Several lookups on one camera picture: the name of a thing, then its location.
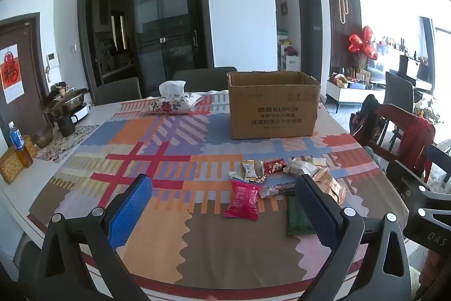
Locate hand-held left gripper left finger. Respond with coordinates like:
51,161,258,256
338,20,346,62
35,173,154,301

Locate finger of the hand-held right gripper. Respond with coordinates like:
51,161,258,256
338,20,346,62
386,160,451,206

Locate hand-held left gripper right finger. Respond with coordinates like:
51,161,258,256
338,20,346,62
294,174,413,301

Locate white cake packet red stripe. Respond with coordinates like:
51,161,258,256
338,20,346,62
259,181,297,199

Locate brown cardboard box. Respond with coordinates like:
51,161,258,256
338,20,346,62
226,71,321,140

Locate green snack packet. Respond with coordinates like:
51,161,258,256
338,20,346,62
285,193,317,235

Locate beige orange snack packet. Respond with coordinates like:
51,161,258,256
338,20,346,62
310,169,348,206

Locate red garment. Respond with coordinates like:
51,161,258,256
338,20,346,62
398,114,435,168

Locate crumpled silver white packet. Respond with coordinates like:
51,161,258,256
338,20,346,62
284,159,328,176

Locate colourful patchwork tablecloth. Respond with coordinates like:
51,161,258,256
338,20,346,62
28,91,409,291

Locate dark red snack packet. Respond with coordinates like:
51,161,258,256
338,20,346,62
261,159,288,175

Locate red brown wooden chair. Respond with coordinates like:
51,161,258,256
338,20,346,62
352,104,437,175

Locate small golden brown snack packet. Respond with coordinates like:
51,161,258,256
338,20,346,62
242,160,259,182

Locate dark green garment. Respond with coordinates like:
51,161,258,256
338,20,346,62
350,95,379,143

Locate floral placemat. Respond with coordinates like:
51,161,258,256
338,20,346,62
35,125,100,164

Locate dark grey chair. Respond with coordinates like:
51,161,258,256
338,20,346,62
383,71,414,115

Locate black mug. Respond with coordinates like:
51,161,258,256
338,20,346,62
56,116,76,137

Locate white low sideboard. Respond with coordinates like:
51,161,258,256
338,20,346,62
326,79,369,113

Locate floral tissue box cover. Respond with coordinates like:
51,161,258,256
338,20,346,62
148,80,203,115

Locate brass bowl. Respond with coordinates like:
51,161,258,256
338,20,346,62
32,128,54,148

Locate grey dining chair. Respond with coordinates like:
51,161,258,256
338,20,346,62
93,77,142,106
173,67,238,93

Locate electric hot pot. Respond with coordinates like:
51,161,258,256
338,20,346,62
44,87,93,125

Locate woven wicker box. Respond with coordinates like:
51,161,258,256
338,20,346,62
0,135,37,184

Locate blue label drink bottle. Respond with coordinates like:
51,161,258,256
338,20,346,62
9,123,34,168

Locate red foil balloon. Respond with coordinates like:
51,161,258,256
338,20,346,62
348,25,379,61

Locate white drawer shelf unit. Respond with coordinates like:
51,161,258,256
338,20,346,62
280,29,300,72

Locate dark interior door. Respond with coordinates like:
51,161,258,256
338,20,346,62
298,0,324,83

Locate red paper door poster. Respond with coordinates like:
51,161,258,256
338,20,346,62
0,44,23,103

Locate brown entrance door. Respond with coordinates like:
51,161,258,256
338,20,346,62
0,12,50,150

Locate dark sliding glass door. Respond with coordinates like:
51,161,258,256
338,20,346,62
78,0,214,100

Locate clip shaped wall lamp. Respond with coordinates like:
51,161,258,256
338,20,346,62
337,0,351,23

